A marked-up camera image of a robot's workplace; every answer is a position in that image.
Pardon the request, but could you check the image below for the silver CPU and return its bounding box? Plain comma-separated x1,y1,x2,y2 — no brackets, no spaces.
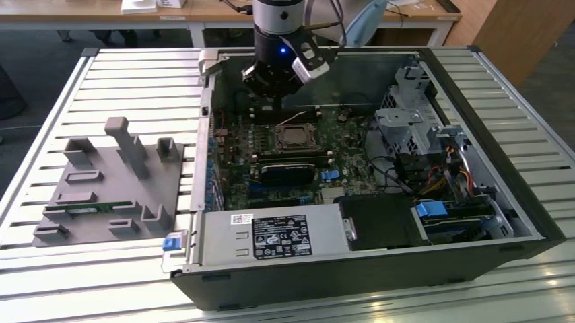
281,126,315,146

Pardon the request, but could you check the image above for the black RAM slot bank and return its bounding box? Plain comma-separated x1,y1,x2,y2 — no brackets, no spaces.
249,106,317,124
256,153,328,165

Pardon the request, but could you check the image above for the metal CPU socket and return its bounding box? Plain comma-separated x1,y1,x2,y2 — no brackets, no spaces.
271,122,323,152

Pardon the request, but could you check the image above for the black graphics card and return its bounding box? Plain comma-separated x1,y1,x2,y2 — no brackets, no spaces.
257,161,317,188

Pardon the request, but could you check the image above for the silver metal drive cage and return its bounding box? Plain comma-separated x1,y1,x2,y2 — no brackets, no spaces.
372,65,450,155

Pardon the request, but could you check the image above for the green motherboard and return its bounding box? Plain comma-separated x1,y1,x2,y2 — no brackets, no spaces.
208,107,392,211

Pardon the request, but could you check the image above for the wooden desk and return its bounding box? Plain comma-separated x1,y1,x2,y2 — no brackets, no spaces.
0,0,463,48

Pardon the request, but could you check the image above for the small silver heatsink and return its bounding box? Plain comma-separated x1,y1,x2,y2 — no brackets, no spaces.
320,186,347,203

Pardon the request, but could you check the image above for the grey parts rack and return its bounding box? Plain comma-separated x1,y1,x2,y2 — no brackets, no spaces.
33,116,188,248

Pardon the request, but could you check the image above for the silver power supply unit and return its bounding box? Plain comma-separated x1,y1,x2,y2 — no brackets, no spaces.
196,203,351,266

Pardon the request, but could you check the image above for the wooden cabinet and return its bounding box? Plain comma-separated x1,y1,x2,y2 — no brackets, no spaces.
442,0,575,88

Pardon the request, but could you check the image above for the black plastic shroud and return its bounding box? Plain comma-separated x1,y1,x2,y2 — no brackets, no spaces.
335,194,428,252

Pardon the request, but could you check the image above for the green RAM stick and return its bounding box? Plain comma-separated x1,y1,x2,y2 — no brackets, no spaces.
44,200,136,215

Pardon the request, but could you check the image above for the blue disk carrier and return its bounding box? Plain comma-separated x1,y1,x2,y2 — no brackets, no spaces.
415,200,448,219

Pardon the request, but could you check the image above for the black PC case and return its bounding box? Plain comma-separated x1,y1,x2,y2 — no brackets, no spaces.
169,45,566,312

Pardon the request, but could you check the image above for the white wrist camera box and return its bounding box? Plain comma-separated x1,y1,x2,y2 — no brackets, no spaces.
291,40,332,83

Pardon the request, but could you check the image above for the grey case handle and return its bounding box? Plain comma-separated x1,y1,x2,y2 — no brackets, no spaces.
196,49,225,81

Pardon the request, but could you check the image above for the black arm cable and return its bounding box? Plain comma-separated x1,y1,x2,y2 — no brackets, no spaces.
330,0,351,48

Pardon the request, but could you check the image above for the black case cable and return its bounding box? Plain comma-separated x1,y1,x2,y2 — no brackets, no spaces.
364,155,416,196

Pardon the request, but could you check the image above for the yellow red wire bundle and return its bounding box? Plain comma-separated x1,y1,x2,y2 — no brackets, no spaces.
419,144,478,199

